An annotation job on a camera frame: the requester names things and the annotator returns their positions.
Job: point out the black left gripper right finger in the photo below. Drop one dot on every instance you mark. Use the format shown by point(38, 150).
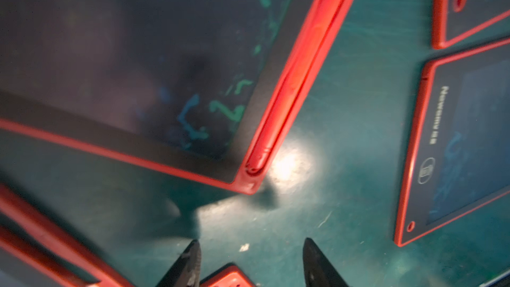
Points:
point(318, 271)

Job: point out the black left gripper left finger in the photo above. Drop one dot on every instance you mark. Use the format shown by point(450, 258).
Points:
point(185, 272)

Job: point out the red tablet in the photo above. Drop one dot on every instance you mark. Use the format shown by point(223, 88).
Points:
point(228, 276)
point(456, 20)
point(50, 239)
point(175, 86)
point(458, 154)

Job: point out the red stylus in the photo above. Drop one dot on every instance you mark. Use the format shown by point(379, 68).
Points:
point(320, 25)

